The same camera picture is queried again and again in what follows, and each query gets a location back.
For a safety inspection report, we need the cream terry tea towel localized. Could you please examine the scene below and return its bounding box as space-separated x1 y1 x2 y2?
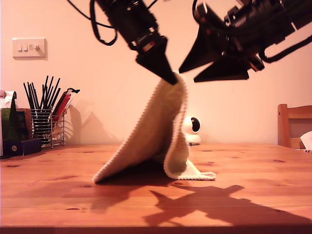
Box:
92 70 217 185

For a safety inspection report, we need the wooden chair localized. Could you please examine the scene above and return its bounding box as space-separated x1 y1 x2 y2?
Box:
277 104 312 150

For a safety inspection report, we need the white tissue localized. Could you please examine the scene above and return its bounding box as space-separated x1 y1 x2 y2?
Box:
299 131 312 154

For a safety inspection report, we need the dark blue printed packet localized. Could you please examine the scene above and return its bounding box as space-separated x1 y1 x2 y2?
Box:
16 108 32 141

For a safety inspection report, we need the dark blue box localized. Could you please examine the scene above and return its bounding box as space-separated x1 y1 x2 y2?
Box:
2 138 42 156

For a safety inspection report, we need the black camera cable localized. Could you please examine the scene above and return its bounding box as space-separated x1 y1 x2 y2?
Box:
192 0 205 24

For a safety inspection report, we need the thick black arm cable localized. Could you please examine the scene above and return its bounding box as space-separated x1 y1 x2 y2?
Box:
89 0 118 46
258 35 312 64

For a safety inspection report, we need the white round security camera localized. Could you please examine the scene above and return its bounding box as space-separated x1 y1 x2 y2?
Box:
181 116 202 146

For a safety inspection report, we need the thin black cable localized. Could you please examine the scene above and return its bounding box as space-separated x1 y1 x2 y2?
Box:
67 0 117 29

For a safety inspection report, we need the red tool handle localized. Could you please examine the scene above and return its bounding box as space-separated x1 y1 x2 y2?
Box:
54 93 72 122

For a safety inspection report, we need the black tool with strap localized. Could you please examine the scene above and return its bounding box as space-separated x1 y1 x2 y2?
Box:
52 87 81 117

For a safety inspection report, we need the white light switch plate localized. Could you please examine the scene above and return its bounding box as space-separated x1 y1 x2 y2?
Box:
12 38 47 59

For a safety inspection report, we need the chrome wire utensil holder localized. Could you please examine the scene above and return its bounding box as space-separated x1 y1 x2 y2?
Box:
30 108 74 149

